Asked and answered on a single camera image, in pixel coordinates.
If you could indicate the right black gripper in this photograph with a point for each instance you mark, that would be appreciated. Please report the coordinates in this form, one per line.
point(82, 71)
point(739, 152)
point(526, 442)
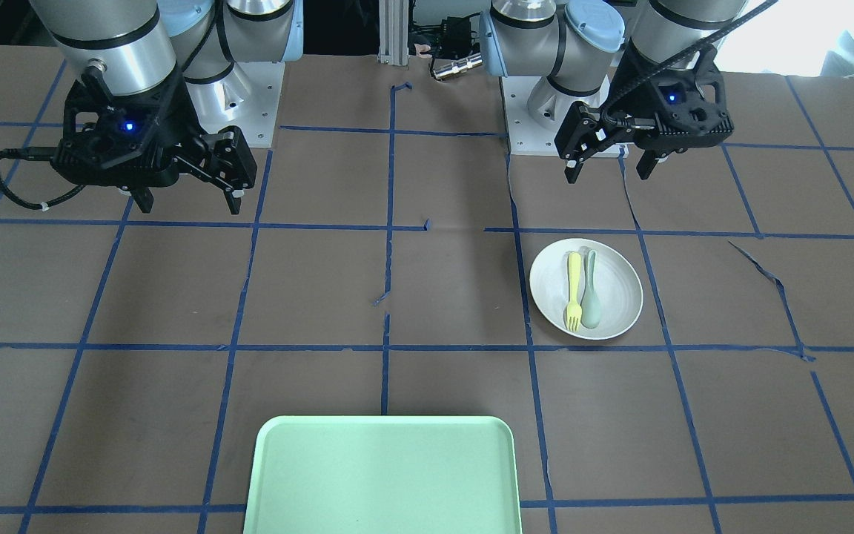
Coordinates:
point(191, 145)

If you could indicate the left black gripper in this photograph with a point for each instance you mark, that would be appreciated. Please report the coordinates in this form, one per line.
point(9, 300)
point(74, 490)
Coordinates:
point(626, 119)

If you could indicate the white round plate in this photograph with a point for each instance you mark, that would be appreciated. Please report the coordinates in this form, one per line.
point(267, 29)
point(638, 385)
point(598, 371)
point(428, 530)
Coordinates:
point(619, 288)

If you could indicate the yellow plastic fork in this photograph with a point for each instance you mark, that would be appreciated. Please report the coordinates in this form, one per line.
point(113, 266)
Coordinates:
point(573, 309)

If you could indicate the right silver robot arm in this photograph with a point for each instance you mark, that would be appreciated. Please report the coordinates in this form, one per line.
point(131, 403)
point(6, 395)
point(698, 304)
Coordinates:
point(138, 43)

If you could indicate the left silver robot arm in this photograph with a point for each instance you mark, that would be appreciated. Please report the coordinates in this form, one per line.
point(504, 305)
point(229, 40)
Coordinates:
point(576, 44)

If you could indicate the grey-green plastic spoon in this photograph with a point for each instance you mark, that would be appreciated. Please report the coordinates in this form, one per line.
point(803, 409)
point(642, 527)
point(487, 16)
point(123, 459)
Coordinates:
point(590, 303)

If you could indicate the light green tray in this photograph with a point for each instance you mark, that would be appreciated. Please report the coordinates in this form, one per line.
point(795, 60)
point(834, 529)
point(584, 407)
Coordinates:
point(384, 474)

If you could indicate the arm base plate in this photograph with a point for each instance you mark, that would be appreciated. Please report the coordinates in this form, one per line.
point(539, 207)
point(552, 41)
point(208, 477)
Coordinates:
point(520, 126)
point(248, 97)

